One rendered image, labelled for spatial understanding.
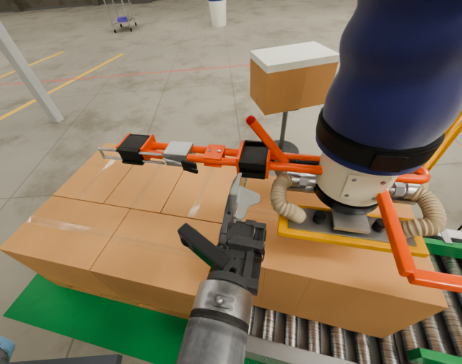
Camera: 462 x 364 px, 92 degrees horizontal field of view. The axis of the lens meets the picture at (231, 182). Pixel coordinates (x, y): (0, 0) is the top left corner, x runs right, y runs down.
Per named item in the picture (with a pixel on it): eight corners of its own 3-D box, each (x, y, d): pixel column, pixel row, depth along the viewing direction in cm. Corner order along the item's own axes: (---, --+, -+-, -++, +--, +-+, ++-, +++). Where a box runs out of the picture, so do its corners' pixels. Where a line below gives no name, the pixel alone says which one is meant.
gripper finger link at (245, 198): (263, 175, 45) (257, 222, 43) (234, 172, 46) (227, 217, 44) (263, 172, 42) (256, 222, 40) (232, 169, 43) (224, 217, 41)
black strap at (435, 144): (411, 112, 54) (420, 96, 51) (456, 180, 38) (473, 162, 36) (313, 107, 58) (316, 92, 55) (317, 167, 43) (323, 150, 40)
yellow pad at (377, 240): (411, 222, 58) (421, 211, 55) (426, 258, 52) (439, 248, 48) (279, 206, 65) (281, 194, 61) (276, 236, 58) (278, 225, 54)
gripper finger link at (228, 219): (240, 196, 45) (233, 240, 44) (231, 196, 45) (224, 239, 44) (236, 194, 40) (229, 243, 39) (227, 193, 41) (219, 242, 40)
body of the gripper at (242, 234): (264, 240, 47) (256, 302, 39) (224, 233, 49) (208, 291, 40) (266, 219, 42) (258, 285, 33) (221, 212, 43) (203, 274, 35)
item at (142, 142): (158, 147, 70) (154, 133, 67) (147, 162, 66) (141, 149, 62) (134, 145, 72) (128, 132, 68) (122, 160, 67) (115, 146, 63)
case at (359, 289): (366, 245, 113) (406, 193, 84) (382, 339, 86) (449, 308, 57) (248, 224, 125) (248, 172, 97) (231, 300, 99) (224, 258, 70)
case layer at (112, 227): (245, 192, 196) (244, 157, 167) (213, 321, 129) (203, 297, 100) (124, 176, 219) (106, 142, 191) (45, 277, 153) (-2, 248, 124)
